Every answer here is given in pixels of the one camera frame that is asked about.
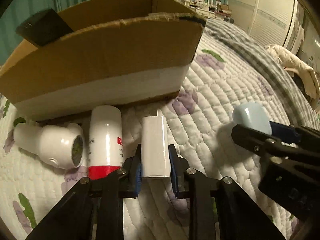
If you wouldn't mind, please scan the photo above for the light blue small case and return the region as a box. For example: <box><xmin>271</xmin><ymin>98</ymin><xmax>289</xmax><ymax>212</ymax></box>
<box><xmin>232</xmin><ymin>102</ymin><xmax>272</xmax><ymax>135</ymax></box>

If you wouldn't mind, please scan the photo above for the white bottle red cap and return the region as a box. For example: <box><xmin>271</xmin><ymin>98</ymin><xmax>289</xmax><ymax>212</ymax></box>
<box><xmin>88</xmin><ymin>105</ymin><xmax>124</xmax><ymax>180</ymax></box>

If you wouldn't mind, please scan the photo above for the white rectangular power bank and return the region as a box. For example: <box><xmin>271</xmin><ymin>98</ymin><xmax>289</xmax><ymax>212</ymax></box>
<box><xmin>141</xmin><ymin>115</ymin><xmax>171</xmax><ymax>178</ymax></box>

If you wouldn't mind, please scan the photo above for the black remote control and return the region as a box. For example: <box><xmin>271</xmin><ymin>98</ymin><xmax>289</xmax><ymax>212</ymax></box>
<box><xmin>15</xmin><ymin>9</ymin><xmax>73</xmax><ymax>47</ymax></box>

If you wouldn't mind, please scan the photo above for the green checkered bed sheet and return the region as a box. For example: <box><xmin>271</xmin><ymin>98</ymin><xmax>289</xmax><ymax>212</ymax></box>
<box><xmin>205</xmin><ymin>20</ymin><xmax>318</xmax><ymax>127</ymax></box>

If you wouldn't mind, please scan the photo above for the cream puffy jacket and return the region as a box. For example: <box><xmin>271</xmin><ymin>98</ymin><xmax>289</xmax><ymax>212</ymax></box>
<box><xmin>265</xmin><ymin>44</ymin><xmax>319</xmax><ymax>101</ymax></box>

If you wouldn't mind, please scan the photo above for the white hair dryer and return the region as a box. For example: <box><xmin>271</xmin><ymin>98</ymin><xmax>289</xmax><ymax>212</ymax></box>
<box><xmin>13</xmin><ymin>123</ymin><xmax>85</xmax><ymax>170</ymax></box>

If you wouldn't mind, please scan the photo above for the white hanging towel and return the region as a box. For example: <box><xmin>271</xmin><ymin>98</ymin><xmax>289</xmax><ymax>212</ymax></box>
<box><xmin>291</xmin><ymin>25</ymin><xmax>305</xmax><ymax>55</ymax></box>

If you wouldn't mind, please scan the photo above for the white louvered wardrobe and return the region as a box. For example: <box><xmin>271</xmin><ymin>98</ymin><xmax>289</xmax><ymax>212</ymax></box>
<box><xmin>228</xmin><ymin>0</ymin><xmax>297</xmax><ymax>46</ymax></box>

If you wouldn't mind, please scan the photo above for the white dressing table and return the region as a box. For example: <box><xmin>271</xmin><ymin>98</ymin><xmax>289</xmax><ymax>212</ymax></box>
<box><xmin>185</xmin><ymin>2</ymin><xmax>232</xmax><ymax>22</ymax></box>

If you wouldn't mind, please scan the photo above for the brown cardboard box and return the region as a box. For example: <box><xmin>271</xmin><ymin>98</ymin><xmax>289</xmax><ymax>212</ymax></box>
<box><xmin>1</xmin><ymin>0</ymin><xmax>206</xmax><ymax>121</ymax></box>

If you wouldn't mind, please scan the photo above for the large green curtain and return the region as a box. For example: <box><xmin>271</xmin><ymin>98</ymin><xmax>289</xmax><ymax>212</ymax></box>
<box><xmin>1</xmin><ymin>0</ymin><xmax>89</xmax><ymax>64</ymax></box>

